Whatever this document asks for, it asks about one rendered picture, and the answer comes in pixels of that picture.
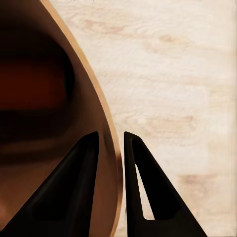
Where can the can of soda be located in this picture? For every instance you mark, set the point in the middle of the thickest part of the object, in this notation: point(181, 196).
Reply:
point(33, 83)

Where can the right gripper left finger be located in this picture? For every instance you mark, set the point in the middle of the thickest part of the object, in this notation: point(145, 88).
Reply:
point(62, 205)

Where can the trash can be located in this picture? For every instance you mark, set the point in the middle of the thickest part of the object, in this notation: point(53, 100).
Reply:
point(34, 141)

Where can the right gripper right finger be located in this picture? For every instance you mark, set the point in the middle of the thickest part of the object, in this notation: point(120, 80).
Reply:
point(172, 216)

